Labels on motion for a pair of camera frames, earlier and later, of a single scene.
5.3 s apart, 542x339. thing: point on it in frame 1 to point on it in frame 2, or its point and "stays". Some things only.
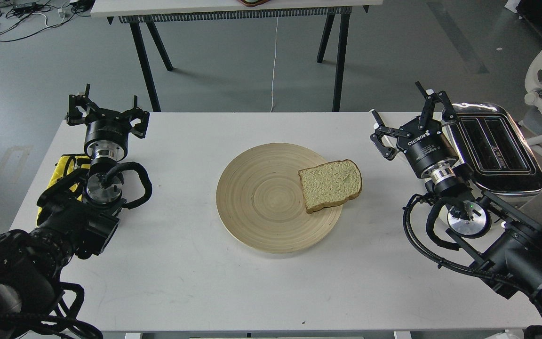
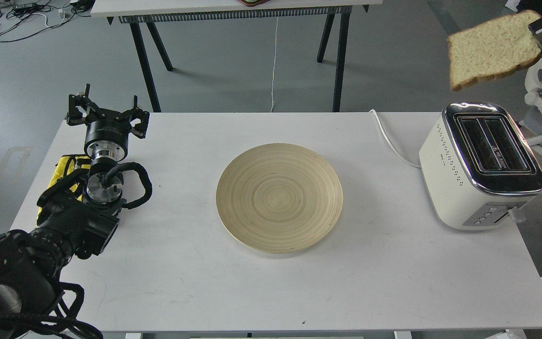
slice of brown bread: (330, 184) to (493, 48)
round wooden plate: (261, 203) stays
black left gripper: (107, 134) stays
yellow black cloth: (67, 163) stays
